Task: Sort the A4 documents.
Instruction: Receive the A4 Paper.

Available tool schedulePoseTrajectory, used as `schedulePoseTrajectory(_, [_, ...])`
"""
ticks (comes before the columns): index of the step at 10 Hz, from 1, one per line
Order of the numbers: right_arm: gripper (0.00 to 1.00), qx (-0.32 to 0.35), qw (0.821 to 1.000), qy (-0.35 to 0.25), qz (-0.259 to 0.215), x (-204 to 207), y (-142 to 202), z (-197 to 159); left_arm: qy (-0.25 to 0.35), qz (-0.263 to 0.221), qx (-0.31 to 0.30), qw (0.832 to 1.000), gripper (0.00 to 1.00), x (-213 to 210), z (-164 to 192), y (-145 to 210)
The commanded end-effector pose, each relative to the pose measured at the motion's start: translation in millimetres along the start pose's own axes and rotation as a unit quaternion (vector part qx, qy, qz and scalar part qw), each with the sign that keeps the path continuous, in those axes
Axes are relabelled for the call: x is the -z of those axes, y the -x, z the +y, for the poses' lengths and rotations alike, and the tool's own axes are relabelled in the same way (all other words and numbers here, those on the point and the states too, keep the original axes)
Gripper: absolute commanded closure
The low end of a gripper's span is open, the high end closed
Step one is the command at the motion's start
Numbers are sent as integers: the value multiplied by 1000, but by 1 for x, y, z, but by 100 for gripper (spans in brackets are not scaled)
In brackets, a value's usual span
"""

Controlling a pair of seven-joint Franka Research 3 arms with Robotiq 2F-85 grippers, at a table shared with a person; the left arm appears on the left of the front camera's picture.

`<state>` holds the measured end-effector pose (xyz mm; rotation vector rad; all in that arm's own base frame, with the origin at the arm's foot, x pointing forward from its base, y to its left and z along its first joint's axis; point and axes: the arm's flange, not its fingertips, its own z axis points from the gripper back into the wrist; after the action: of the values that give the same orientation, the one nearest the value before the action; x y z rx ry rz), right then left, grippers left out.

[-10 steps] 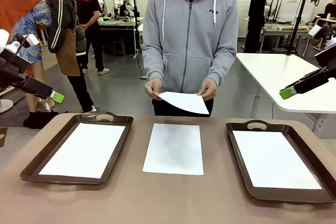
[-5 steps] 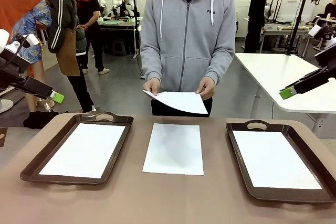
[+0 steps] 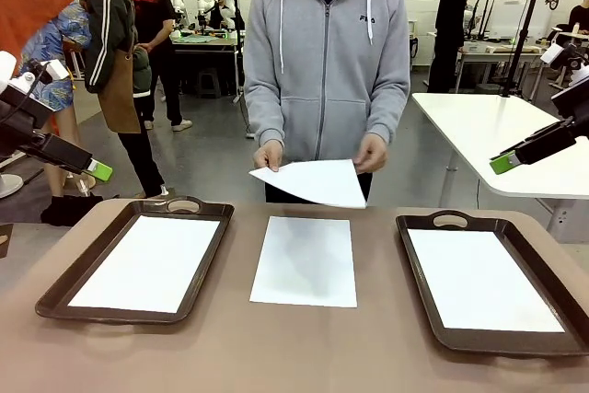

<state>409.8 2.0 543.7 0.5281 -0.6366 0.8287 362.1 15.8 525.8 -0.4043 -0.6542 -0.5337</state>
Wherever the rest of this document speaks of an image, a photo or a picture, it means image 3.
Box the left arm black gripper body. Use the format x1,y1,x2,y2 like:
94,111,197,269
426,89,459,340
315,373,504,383
0,88,52,157

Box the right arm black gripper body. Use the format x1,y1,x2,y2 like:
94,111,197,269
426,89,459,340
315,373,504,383
550,84,589,141

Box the white A4 paper sheet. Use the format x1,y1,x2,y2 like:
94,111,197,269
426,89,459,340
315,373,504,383
248,215,359,309
67,214,222,315
407,228,566,334

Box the white A4 papers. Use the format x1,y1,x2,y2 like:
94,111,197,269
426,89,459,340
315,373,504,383
248,158,368,209

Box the person's left forearm grey sleeve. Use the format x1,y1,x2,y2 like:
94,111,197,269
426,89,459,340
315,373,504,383
367,75,410,144

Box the person's right forearm grey sleeve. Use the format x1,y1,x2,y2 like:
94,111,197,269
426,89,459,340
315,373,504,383
245,75,286,148

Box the person's left hand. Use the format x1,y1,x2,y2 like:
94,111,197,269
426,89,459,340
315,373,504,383
352,134,388,174

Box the person's right hand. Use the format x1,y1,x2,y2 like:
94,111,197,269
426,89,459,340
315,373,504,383
252,140,284,172

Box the white side table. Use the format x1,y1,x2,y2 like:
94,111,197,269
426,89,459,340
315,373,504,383
410,91,589,243

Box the black bag on floor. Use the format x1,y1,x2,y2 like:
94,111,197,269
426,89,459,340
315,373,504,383
40,193,105,227

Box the white round fan base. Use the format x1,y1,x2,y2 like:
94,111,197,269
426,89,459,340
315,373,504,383
0,174,24,200

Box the black tripod stand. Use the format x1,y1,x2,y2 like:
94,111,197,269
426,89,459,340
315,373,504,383
500,0,555,98

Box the seated person in black top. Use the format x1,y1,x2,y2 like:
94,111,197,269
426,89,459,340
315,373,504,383
568,0,589,38

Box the person in blue floral dress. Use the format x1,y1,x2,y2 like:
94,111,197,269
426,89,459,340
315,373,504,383
20,1,96,196

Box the light background workbench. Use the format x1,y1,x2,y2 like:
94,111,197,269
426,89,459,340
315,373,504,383
455,38,570,93

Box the brown wooden object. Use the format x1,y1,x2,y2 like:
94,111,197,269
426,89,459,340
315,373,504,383
0,223,14,260

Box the person in dark puffer jacket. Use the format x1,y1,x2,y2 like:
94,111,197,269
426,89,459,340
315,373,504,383
132,46,156,131

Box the person in orange garment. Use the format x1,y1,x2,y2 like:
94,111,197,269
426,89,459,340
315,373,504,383
0,0,75,79

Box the person in green striped jacket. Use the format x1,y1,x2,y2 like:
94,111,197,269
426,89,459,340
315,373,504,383
80,0,169,200

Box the standing person in black clothes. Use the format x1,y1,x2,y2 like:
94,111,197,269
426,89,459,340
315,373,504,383
426,0,484,94

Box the brown tray with glossy reflection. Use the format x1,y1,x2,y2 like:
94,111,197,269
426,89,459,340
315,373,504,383
35,194,236,326

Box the grey stool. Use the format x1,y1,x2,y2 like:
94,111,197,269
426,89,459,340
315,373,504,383
197,68,221,98

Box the man in black red-print t-shirt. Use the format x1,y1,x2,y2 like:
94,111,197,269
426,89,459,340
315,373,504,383
130,0,194,133

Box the dark background workbench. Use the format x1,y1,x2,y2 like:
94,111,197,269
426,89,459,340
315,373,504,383
172,29,245,95

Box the brown matte plastic tray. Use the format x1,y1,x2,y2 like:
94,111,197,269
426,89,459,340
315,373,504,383
395,210,589,358

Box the person in grey hoodie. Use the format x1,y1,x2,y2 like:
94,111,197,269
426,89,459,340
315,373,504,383
243,0,411,204

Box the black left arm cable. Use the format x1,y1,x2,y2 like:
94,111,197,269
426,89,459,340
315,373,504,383
0,61,52,126

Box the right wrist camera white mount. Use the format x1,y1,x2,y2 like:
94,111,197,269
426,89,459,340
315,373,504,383
540,42,589,73

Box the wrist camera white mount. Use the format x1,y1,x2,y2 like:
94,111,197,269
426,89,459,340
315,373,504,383
540,42,589,73
8,59,70,104

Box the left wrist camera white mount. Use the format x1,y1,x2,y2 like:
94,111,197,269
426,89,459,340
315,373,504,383
8,59,70,104

